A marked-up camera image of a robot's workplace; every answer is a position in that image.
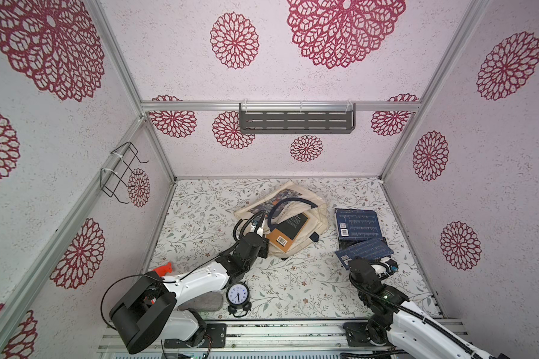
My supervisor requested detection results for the black analog alarm clock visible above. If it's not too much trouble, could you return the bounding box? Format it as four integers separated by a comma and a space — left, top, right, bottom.
226, 282, 252, 318

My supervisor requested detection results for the grey metal wall shelf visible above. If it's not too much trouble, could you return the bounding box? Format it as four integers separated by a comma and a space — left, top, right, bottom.
238, 103, 356, 135

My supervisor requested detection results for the beige canvas tote bag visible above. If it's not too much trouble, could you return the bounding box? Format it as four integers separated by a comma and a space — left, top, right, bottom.
234, 180, 329, 260

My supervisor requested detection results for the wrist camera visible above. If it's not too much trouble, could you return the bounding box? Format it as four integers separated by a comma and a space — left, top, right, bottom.
371, 257, 398, 279
250, 218, 266, 236

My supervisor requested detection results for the orange spine book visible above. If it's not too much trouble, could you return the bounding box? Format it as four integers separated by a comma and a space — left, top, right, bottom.
267, 213, 308, 254

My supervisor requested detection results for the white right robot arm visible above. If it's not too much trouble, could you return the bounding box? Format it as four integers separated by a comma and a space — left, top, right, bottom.
344, 259, 494, 358

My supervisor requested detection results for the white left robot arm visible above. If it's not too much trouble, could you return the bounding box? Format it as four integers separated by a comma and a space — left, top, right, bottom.
109, 233, 267, 355

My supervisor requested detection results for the black book with barcode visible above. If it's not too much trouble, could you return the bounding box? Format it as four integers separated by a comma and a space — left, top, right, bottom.
335, 238, 394, 270

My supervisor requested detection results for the black wire wall rack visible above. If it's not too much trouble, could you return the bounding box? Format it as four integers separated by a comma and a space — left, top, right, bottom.
99, 142, 151, 208

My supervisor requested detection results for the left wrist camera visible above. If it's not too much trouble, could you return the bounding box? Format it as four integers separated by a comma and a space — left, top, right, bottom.
250, 218, 266, 236

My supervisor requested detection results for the grey sponge block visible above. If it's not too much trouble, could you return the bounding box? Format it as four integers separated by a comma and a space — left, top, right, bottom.
178, 292, 225, 312

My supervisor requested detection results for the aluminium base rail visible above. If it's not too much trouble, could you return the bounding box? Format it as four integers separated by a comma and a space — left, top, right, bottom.
95, 319, 471, 355

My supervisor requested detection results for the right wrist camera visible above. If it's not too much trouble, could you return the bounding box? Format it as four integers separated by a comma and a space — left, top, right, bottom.
371, 257, 398, 279

